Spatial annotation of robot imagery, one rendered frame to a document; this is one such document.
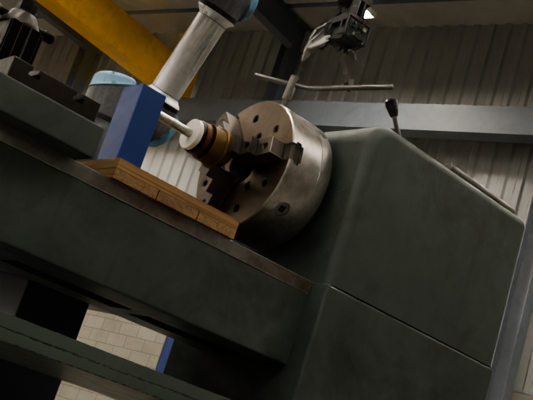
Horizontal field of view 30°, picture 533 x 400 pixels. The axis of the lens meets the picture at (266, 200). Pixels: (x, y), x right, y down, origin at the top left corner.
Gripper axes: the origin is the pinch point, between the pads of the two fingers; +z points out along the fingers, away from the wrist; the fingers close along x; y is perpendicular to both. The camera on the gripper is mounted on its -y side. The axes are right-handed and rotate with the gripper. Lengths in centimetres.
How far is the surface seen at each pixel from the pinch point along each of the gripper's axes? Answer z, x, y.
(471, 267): 27, 49, 11
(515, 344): -176, 810, -613
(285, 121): 15.8, -8.6, 3.4
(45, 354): 82, -52, 25
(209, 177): 31.8, -16.0, -7.2
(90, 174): 49, -50, 12
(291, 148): 22.6, -7.8, 7.6
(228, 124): 17.2, -13.6, -10.9
